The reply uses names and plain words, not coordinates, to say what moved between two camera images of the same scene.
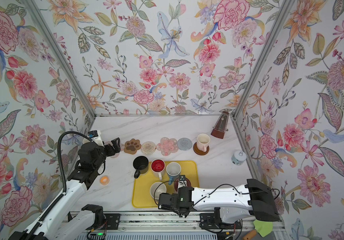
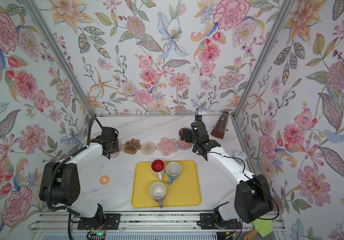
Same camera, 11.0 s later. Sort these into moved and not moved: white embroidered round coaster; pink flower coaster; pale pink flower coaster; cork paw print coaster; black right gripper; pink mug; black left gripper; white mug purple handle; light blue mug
Moved: black left gripper; black right gripper; pink mug
Not moved: light blue mug; pink flower coaster; white embroidered round coaster; pale pink flower coaster; white mug purple handle; cork paw print coaster
